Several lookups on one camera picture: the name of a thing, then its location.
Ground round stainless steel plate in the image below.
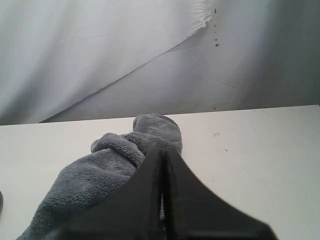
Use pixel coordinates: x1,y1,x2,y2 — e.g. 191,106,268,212
0,191,4,214

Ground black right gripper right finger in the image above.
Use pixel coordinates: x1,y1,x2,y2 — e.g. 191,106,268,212
163,149,277,240

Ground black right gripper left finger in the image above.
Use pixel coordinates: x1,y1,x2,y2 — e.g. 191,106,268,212
55,148,163,240

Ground grey fleece towel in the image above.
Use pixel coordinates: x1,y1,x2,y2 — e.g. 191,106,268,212
19,113,183,240

